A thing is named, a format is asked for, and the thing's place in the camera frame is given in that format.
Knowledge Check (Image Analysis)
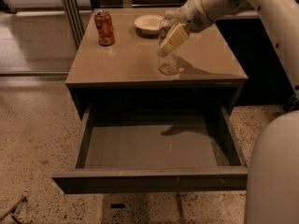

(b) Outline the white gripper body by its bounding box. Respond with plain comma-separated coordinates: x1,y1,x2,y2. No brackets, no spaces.
178,0,213,33

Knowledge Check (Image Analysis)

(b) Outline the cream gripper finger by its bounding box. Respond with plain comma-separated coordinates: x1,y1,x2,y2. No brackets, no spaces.
159,23,190,55

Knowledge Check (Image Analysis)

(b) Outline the clear plastic water bottle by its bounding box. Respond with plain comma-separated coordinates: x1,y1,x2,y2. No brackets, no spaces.
158,10,179,76

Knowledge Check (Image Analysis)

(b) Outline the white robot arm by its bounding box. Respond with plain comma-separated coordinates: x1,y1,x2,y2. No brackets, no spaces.
157,0,299,224

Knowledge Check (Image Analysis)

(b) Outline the grey cabinet with glass top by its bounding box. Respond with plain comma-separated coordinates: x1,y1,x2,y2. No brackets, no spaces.
65,7,247,112

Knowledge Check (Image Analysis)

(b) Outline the open grey top drawer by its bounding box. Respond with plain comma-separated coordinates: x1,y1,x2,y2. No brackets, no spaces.
52,105,248,194

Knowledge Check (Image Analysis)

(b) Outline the white ceramic bowl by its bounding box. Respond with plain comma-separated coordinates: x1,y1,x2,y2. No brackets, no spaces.
135,15,164,35

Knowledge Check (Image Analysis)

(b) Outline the orange soda can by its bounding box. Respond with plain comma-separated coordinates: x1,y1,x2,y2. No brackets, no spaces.
94,9,115,46

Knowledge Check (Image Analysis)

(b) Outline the black object on floor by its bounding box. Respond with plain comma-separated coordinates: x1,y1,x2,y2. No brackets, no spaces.
0,196,27,224

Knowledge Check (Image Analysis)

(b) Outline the metal window frame rail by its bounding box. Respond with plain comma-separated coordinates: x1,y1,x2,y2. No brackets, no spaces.
62,0,84,49

